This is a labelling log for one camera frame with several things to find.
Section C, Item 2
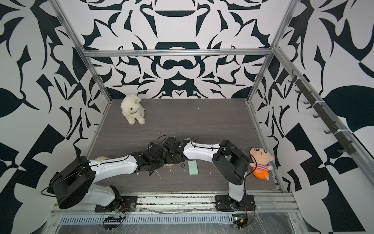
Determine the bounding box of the orange plush doll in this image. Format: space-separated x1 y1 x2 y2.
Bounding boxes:
249 147 274 180

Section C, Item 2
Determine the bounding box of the electronics board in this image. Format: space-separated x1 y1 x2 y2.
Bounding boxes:
232 213 248 229
102 216 126 230

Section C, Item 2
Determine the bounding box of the left electronics board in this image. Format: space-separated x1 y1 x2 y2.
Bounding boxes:
102 216 126 230

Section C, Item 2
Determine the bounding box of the mint green box lid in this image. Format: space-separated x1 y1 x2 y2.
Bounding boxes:
188 160 199 176

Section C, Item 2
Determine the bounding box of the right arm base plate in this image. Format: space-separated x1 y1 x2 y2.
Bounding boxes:
215 194 256 212

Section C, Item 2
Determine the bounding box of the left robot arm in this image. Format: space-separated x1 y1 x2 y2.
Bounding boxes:
50 144 165 211

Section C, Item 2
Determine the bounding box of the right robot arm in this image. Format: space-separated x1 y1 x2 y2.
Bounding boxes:
163 137 253 202

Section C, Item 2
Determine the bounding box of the wall hook rack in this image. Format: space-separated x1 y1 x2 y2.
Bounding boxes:
288 70 356 155

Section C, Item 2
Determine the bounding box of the white plush bunny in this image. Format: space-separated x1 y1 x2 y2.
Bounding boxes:
120 95 145 125

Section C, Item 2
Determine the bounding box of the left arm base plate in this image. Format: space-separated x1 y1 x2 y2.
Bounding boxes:
94 196 138 213

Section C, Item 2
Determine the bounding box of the beige round clock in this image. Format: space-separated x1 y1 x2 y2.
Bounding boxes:
95 156 110 161

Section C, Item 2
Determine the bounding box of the right electronics board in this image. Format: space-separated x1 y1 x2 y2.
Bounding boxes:
232 213 248 229

